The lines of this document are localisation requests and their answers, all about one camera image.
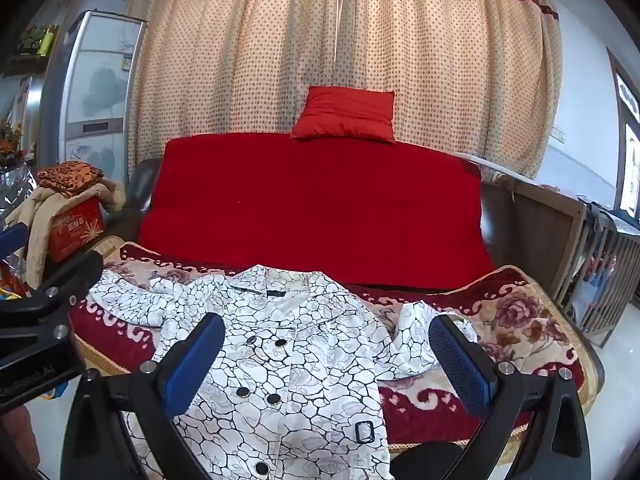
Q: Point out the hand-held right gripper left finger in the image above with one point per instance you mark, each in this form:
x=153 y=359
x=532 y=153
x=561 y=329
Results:
x=195 y=365

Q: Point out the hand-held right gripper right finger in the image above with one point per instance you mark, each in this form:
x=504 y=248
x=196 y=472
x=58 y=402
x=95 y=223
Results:
x=460 y=370

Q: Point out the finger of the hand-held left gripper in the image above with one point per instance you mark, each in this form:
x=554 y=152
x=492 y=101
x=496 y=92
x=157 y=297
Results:
x=45 y=310
x=12 y=240

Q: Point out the white black-veined patterned coat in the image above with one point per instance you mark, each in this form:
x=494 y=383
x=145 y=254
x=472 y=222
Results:
x=300 y=360

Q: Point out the person's left forearm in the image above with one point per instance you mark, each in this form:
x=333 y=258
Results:
x=17 y=435

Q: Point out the beige fur-trimmed coat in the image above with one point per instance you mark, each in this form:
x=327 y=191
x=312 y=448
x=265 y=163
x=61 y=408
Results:
x=37 y=240

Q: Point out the silver foil wrapping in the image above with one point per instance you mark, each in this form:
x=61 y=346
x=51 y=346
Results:
x=17 y=195

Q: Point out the red cardboard box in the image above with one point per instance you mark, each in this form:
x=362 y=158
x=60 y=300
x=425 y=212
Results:
x=75 y=230

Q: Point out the floral red beige blanket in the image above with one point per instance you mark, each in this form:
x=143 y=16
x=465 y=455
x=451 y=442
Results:
x=525 y=320

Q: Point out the orange black patterned cloth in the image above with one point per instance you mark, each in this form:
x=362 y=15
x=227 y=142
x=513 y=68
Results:
x=70 y=177

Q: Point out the orange artificial flower bouquet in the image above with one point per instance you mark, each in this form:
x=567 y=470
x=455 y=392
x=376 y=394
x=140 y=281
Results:
x=9 y=142

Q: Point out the dark brown leather sofa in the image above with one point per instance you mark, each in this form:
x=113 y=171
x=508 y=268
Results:
x=495 y=225

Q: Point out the wooden display cabinet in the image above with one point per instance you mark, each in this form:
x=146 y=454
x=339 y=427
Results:
x=30 y=67

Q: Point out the red sofa cover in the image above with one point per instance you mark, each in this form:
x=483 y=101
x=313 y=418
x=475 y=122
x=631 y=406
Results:
x=310 y=210

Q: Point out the yellow bottle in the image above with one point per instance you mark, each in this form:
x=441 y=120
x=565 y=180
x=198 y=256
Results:
x=48 y=42

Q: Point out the green artificial plant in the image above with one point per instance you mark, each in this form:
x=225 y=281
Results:
x=32 y=40

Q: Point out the white flat board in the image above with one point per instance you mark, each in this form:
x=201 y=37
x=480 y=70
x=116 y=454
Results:
x=500 y=166

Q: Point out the beige dotted curtain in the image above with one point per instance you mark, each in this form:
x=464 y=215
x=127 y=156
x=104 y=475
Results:
x=225 y=60

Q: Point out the red pillow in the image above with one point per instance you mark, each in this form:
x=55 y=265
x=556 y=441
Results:
x=345 y=115

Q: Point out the white wall socket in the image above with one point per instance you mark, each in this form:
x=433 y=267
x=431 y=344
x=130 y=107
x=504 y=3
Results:
x=558 y=135

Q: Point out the framed wall picture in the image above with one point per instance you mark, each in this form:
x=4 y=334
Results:
x=627 y=160

